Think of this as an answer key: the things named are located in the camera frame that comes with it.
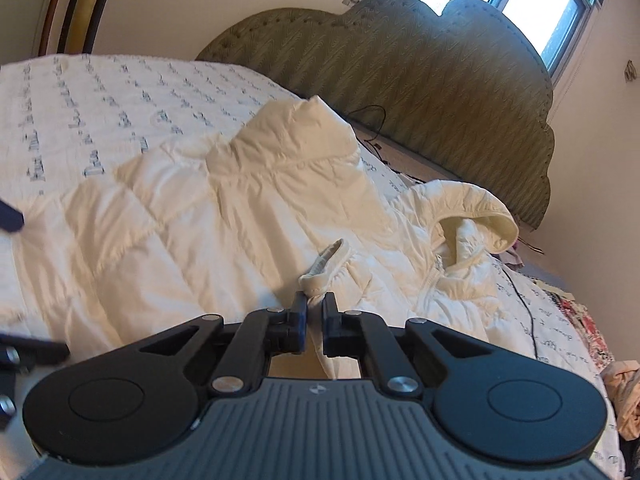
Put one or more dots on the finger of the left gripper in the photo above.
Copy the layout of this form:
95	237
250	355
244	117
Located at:
11	219

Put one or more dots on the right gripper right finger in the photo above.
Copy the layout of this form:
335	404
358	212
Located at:
365	337

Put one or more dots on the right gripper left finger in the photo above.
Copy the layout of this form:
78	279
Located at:
262	335

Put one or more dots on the white puffer jacket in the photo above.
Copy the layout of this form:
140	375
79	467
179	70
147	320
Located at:
234	225

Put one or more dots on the white script-printed bedsheet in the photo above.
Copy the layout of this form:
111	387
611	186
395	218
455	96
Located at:
144	410

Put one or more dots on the red floral cloth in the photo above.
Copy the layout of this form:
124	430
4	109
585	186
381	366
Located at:
584	324

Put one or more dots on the green upholstered headboard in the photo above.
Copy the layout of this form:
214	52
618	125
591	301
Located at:
464	89

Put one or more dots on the peach crumpled garment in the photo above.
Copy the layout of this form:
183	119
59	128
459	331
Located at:
622	383

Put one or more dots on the wooden door frame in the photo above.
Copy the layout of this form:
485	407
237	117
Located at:
68	26

